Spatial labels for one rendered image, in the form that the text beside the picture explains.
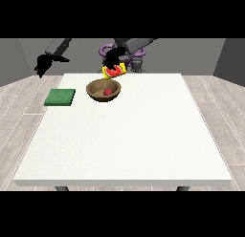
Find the small red ball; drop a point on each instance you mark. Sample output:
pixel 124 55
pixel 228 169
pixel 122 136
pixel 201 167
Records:
pixel 108 91

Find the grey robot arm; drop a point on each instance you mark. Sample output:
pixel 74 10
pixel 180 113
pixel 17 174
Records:
pixel 137 44
pixel 57 46

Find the yellow cup with melon print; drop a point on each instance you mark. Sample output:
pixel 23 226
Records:
pixel 115 70

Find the brown wooden bowl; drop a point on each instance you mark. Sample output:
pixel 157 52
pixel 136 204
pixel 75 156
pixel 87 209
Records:
pixel 99 89

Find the green square pad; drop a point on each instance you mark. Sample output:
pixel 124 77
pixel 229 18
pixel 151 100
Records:
pixel 60 97

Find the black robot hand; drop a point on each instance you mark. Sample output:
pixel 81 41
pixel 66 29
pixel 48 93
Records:
pixel 113 57
pixel 44 62

